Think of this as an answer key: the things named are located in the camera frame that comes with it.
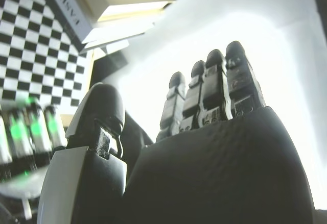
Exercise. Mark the book with large lettered spine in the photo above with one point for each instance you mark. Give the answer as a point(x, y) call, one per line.
point(66, 14)

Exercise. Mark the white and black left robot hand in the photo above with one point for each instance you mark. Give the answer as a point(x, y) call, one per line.
point(204, 170)

